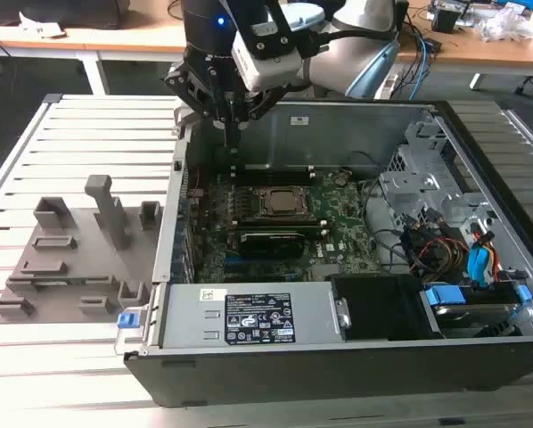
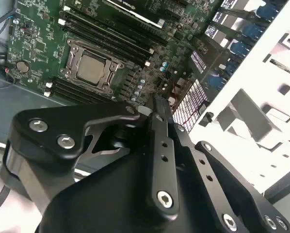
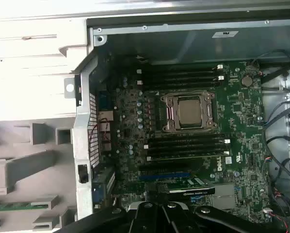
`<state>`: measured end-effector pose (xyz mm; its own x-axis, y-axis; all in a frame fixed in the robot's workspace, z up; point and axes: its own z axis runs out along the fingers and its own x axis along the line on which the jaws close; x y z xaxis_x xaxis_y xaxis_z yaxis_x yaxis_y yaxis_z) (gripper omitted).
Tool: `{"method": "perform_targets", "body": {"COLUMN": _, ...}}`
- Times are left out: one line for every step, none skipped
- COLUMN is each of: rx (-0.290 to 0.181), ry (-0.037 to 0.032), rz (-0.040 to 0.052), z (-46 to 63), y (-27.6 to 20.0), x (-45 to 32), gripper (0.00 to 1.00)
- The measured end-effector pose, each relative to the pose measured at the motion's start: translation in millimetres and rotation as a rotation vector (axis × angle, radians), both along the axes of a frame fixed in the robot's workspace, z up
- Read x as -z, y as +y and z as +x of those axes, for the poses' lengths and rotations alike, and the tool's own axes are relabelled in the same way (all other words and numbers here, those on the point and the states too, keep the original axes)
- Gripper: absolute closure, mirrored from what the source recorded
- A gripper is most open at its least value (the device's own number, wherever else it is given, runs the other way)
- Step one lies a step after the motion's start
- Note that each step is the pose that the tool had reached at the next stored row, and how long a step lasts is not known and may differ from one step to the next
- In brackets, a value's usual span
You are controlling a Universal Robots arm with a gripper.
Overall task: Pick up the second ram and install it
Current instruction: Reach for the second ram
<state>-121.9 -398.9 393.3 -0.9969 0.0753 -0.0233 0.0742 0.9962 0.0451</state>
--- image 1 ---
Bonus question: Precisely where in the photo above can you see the black RAM slot pair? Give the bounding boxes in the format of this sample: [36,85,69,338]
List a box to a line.
[229,163,317,187]
[228,217,330,237]

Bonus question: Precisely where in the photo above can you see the blue SATA cable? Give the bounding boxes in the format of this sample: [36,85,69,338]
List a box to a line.
[466,243,495,291]

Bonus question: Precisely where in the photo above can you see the green motherboard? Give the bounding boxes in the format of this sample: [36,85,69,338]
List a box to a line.
[176,167,383,284]

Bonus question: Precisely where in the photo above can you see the silver metal drive cage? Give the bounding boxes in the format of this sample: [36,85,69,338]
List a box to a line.
[377,119,499,251]

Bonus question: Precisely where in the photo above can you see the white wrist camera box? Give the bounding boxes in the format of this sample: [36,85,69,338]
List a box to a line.
[230,20,313,94]

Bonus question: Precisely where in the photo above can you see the white power strip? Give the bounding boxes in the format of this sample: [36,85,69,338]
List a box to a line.
[375,73,399,100]

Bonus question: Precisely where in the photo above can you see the black fan shroud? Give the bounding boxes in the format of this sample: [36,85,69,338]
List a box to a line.
[326,274,441,342]

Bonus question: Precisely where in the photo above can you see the clear crumpled plastic bag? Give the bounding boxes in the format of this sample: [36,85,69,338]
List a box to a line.
[473,6,533,44]

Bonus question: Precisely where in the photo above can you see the red yellow power wires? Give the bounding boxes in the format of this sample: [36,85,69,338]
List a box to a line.
[408,235,471,277]

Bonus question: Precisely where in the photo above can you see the black graphics card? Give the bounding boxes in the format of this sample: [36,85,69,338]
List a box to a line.
[237,229,306,260]

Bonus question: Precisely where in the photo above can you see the blue network cable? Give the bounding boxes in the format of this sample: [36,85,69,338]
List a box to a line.
[409,33,433,102]

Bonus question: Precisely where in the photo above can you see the wooden desk with white legs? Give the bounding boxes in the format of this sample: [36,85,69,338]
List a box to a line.
[0,11,192,97]

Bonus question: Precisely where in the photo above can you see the open black PC case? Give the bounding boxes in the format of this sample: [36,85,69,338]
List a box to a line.
[122,95,533,409]

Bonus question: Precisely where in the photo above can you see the CPU socket with metal cover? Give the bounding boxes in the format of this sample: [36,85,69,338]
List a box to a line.
[251,184,317,221]

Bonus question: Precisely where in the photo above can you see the black camera cable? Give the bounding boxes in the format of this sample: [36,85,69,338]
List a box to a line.
[306,27,402,60]

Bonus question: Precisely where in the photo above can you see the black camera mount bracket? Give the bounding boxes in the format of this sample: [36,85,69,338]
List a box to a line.
[248,0,303,62]

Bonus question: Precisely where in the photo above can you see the small black speaker box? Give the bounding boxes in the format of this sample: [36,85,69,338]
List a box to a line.
[430,6,462,33]

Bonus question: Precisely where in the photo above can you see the white crumpled paper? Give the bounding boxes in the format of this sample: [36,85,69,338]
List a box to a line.
[18,12,67,39]

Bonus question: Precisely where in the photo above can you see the tall black box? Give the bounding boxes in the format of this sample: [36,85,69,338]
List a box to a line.
[393,0,410,32]

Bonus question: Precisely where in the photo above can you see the black label sticker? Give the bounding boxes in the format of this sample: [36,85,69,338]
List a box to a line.
[224,292,297,345]

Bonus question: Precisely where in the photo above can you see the silver CPU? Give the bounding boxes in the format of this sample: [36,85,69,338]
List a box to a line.
[266,189,301,214]

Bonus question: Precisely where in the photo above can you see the grey parts rack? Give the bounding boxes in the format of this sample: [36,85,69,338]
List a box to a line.
[0,174,165,326]

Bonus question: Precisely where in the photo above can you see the hard disk in blue carrier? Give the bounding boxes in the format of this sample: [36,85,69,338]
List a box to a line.
[420,280,533,340]

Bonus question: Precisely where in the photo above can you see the wooden desk with clutter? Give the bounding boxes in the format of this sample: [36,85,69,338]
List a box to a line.
[395,17,533,93]

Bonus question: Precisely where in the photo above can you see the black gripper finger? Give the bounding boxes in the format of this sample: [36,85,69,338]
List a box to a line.
[232,82,291,152]
[163,61,231,149]

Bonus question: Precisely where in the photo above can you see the black box on desk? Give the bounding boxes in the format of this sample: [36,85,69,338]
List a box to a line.
[0,0,129,30]

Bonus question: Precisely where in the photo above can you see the grey power supply unit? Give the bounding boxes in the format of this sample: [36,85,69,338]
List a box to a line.
[159,281,346,350]

